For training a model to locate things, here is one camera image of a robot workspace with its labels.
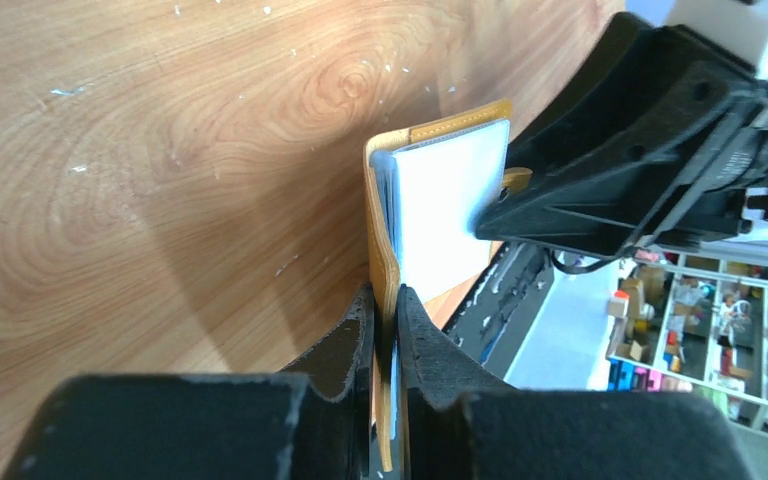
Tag yellow leather card holder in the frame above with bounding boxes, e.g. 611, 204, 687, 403
363, 99, 530, 479

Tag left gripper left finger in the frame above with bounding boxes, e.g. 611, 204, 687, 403
4, 285, 375, 479

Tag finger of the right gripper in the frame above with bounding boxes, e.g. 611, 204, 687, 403
507, 13, 755, 193
473, 79, 756, 260

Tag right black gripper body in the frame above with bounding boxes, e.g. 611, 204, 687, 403
642, 66, 768, 251

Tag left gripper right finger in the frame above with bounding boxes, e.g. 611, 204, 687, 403
395, 286, 755, 479

